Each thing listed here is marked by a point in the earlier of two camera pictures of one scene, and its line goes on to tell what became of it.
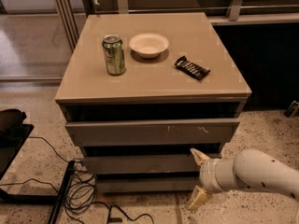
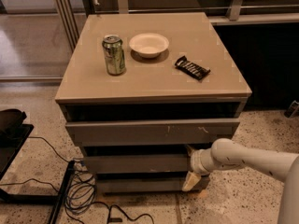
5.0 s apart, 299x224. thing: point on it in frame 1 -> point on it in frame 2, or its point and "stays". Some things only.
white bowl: x=149 y=45 stays
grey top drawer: x=152 y=132 stays
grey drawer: x=140 y=163 stays
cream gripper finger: x=198 y=198 -> x=191 y=181
